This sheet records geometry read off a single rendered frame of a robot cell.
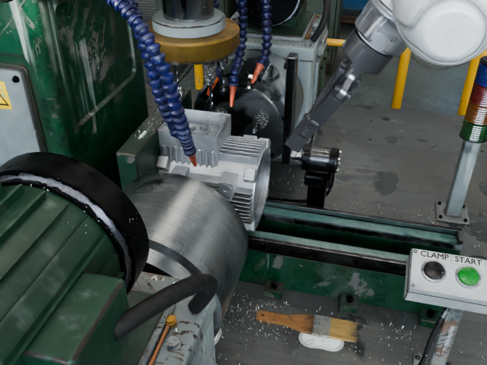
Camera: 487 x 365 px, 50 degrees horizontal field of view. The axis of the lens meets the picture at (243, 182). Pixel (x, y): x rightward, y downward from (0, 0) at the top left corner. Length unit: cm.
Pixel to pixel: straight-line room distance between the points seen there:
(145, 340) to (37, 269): 18
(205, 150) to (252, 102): 26
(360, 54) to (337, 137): 91
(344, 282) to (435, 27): 65
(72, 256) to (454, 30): 44
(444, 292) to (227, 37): 54
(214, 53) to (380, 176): 79
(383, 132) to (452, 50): 119
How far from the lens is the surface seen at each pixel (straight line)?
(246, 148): 104
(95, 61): 107
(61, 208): 49
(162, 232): 75
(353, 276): 110
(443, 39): 61
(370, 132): 178
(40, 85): 94
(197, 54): 90
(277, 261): 111
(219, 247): 79
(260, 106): 123
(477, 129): 130
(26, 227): 48
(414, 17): 62
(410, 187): 153
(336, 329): 109
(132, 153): 96
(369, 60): 83
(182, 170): 103
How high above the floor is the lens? 163
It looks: 34 degrees down
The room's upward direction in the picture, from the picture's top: straight up
